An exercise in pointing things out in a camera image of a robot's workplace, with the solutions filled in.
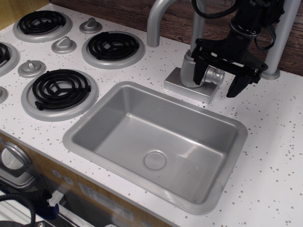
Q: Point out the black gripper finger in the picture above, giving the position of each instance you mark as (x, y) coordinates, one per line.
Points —
(201, 67)
(238, 85)

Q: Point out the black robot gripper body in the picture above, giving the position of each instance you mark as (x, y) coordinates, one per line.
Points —
(231, 54)

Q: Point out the silver faucet lever handle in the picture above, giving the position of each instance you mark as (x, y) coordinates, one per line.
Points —
(214, 75)

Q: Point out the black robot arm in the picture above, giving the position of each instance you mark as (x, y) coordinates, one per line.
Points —
(249, 14)

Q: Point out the silver curved toy faucet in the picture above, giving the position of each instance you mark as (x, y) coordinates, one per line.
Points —
(180, 80)

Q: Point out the grey support pole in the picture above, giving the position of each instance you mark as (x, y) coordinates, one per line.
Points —
(282, 30)

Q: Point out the grey plastic sink basin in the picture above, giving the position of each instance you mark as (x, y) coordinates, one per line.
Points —
(180, 152)

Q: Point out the back right stove burner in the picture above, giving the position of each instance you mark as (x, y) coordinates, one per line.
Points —
(113, 50)

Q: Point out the top grey stove knob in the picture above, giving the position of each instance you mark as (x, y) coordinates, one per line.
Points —
(91, 26)

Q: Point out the grey stove knob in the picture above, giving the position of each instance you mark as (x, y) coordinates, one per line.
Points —
(91, 26)
(64, 46)
(31, 69)

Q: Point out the middle grey stove knob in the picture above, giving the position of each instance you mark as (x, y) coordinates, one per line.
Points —
(64, 46)

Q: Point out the front right stove burner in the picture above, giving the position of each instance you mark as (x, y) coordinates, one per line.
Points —
(59, 95)

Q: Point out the back left stove burner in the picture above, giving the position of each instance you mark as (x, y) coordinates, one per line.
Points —
(42, 26)

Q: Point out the lower grey stove knob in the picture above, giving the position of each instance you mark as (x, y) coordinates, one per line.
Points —
(31, 69)

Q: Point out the left edge stove burner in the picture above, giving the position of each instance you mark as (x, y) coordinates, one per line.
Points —
(9, 58)

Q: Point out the left edge grey knob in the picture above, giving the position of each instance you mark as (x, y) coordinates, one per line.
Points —
(3, 94)

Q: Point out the silver oven dial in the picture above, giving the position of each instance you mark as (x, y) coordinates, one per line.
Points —
(13, 157)

